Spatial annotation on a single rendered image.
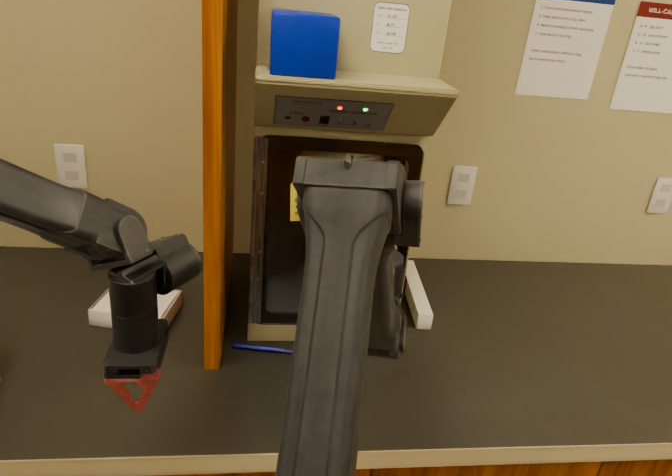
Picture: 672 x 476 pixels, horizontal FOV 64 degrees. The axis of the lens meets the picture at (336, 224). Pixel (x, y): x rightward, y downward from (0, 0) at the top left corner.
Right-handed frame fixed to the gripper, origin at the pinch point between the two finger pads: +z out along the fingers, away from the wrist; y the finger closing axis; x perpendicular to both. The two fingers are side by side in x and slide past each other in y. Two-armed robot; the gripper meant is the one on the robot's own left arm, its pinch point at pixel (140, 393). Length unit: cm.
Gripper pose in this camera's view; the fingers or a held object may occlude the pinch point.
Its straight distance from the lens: 83.4
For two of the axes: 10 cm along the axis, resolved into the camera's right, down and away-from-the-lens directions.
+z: -1.0, 9.1, 4.1
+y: -1.2, -4.2, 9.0
